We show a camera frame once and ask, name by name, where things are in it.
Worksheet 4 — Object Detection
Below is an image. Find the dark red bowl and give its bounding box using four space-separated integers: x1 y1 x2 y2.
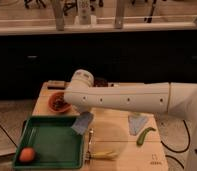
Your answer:
94 77 108 87

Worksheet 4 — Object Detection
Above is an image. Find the green chili pepper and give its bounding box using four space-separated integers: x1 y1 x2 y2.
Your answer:
136 127 156 147

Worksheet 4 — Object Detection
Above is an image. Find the wooden post left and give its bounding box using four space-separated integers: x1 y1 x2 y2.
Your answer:
51 0 64 31

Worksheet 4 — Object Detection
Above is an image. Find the green plastic tray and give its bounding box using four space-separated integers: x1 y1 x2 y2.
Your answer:
12 116 84 170

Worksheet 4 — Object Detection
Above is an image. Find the blue cloth piece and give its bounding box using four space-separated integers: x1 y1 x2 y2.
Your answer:
128 114 148 136

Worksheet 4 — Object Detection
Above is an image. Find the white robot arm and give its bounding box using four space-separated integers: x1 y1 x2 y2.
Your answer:
64 69 197 171

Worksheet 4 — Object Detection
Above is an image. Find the orange bowl with food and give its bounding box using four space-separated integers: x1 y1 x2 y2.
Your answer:
48 92 71 113

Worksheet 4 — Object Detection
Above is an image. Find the wooden post right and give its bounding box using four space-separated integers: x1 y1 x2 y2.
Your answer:
114 0 125 29

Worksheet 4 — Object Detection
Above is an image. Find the black cable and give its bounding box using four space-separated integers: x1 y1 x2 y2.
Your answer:
160 119 192 171

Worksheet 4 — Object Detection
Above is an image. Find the wooden post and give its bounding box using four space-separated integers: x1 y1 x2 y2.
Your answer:
114 0 125 29
51 0 64 31

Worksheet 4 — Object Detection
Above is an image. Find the yellow handled fork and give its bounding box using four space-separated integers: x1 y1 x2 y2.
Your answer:
85 129 118 164

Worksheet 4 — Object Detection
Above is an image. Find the orange fruit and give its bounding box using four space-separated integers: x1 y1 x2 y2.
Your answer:
19 147 36 163

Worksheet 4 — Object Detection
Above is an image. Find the dark rectangular block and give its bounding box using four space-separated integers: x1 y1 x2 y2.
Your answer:
47 80 66 89

